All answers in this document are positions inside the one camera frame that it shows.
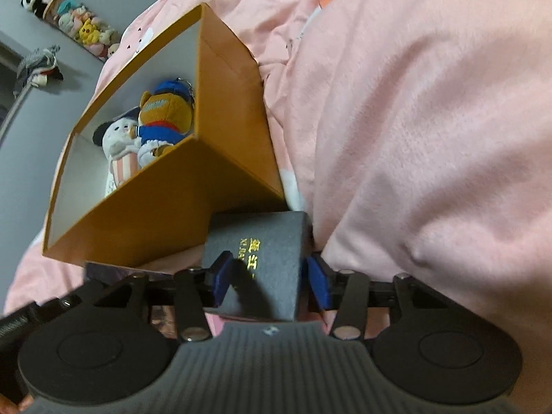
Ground yellow cardboard box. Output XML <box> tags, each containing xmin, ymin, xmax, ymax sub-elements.
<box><xmin>42</xmin><ymin>3</ymin><xmax>287</xmax><ymax>268</ymax></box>

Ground brown bear plush blue cap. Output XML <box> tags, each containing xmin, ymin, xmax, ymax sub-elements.
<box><xmin>131</xmin><ymin>78</ymin><xmax>195</xmax><ymax>169</ymax></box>

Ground illustrated card box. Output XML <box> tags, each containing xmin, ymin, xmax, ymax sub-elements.
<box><xmin>84</xmin><ymin>261</ymin><xmax>177</xmax><ymax>341</ymax></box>

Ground pile of clothes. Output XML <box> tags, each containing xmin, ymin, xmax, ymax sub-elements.
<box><xmin>13</xmin><ymin>45</ymin><xmax>65</xmax><ymax>96</ymax></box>

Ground white plush with black hat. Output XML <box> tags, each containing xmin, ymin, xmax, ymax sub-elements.
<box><xmin>92</xmin><ymin>108</ymin><xmax>143</xmax><ymax>197</ymax></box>

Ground hanging column of plush toys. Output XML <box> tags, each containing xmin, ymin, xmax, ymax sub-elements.
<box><xmin>19</xmin><ymin>0</ymin><xmax>124</xmax><ymax>61</ymax></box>

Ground pink printed blanket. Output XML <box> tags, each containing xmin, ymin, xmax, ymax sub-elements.
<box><xmin>4</xmin><ymin>0</ymin><xmax>552</xmax><ymax>397</ymax></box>

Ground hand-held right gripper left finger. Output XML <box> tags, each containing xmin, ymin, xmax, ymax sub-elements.
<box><xmin>65</xmin><ymin>251</ymin><xmax>236</xmax><ymax>344</ymax></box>

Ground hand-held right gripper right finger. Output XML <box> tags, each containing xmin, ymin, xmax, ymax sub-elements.
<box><xmin>304</xmin><ymin>253</ymin><xmax>437</xmax><ymax>341</ymax></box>

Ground dark grey gift box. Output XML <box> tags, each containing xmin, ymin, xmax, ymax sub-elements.
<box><xmin>203</xmin><ymin>210</ymin><xmax>312</xmax><ymax>323</ymax></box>

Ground silver rail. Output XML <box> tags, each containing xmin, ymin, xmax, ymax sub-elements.
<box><xmin>0</xmin><ymin>84</ymin><xmax>33</xmax><ymax>141</ymax></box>

